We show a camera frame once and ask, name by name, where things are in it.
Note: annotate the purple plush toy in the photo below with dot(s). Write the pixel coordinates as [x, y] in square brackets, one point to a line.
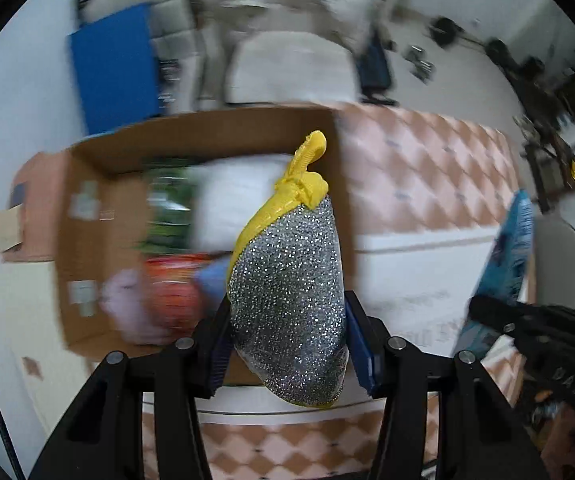
[127, 305]

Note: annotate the dark wooden chair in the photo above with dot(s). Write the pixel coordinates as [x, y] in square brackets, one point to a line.
[537, 160]

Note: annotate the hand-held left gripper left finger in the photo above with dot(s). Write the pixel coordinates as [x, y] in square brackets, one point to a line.
[217, 365]

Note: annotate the grey chair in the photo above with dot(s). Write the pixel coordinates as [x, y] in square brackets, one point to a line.
[562, 255]

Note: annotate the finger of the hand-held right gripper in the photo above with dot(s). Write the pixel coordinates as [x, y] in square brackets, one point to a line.
[492, 312]

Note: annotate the cardboard box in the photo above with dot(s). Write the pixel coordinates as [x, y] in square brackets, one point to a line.
[112, 195]

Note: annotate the beige cloth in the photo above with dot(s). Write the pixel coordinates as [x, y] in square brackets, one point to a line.
[8, 230]

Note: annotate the white soft packet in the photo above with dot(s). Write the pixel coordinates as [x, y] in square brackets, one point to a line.
[232, 195]

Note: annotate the green snack packet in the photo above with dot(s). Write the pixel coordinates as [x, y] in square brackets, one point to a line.
[167, 210]

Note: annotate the red snack packet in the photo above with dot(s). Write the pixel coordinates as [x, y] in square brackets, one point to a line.
[172, 295]

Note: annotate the blue board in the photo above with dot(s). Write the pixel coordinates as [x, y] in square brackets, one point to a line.
[112, 70]

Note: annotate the silver and yellow scouring pad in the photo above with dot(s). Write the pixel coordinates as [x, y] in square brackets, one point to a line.
[287, 310]

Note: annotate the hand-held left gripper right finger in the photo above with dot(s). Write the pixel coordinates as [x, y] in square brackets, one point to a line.
[362, 360]

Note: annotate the blue tissue packet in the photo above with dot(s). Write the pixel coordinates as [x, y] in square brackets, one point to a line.
[212, 285]

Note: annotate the small barbell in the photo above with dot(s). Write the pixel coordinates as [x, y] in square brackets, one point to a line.
[445, 30]

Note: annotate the smartphone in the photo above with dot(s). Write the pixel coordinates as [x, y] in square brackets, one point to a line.
[17, 195]

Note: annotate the chrome dumbbell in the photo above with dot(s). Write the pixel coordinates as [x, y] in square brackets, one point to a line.
[415, 54]
[426, 70]

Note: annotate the long blue packet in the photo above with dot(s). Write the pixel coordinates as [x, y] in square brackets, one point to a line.
[510, 250]

